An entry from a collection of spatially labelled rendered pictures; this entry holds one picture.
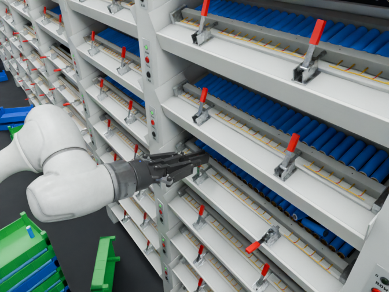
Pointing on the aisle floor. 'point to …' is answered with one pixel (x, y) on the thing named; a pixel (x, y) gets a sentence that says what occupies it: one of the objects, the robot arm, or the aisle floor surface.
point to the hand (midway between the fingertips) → (196, 159)
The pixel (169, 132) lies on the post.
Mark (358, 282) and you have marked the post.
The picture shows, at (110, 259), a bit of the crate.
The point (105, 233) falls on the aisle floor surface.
